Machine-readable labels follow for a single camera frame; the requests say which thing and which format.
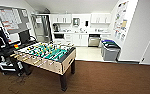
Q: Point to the white two-door sink cabinet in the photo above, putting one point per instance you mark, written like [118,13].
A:
[80,39]

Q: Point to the white drawer unit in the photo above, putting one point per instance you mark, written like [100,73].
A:
[68,38]
[105,36]

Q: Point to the built-in black microwave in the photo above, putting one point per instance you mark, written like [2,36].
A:
[59,36]

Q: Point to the wooden foosball table green field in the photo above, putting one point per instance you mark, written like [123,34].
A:
[47,56]

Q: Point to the blue lid recycling bin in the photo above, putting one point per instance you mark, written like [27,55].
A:
[107,41]

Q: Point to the green lid bin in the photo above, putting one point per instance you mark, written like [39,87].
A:
[109,44]

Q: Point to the grey trash bin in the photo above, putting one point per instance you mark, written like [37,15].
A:
[110,53]

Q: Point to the stainless steel refrigerator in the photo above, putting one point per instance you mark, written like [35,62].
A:
[41,28]

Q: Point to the white wall cabinet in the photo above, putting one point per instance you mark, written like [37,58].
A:
[100,18]
[61,18]

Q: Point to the large wall poster board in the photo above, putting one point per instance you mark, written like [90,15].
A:
[120,20]

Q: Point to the grey wall pin board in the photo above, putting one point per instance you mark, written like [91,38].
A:
[12,18]

